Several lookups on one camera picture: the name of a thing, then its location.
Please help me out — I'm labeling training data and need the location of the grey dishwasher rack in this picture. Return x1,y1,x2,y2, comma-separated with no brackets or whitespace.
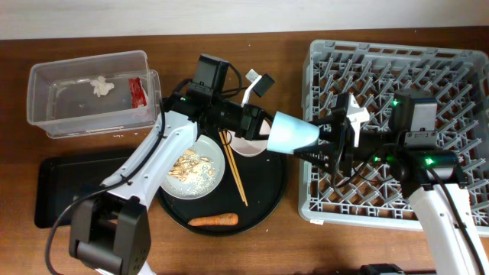
298,40,488,236

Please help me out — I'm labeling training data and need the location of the pink bowl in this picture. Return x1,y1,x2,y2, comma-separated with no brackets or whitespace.
228,131,267,157

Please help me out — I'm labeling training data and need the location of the white tissue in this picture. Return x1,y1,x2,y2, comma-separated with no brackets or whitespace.
90,76,115,97

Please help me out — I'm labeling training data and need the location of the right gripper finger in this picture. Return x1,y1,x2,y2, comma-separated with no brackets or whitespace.
293,143,340,172
310,115,344,128

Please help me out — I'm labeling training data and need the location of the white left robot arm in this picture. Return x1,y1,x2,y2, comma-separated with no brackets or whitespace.
69,93,273,274

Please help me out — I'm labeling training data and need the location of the wooden chopstick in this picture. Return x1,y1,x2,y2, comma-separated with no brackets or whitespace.
221,131,248,206
219,131,248,205

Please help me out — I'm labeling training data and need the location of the grey plate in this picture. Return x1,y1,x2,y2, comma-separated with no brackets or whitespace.
160,135,225,200

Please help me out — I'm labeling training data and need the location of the red snack wrapper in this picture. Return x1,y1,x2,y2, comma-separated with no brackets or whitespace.
128,77,147,108

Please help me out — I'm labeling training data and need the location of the peanut shells and rice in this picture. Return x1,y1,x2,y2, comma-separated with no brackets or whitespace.
168,149,216,189

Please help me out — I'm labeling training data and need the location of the clear plastic waste bin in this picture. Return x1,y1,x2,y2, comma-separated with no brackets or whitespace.
27,50,161,139

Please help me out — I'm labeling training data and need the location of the blue cup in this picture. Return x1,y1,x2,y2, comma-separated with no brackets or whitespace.
267,112,320,154

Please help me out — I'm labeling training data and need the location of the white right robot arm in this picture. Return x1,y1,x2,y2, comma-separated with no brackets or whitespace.
293,89,488,274

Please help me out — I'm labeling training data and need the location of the orange carrot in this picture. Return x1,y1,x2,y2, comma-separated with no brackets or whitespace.
188,213,238,227

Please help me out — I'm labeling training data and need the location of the round black serving tray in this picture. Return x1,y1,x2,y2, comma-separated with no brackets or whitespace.
155,150,287,236

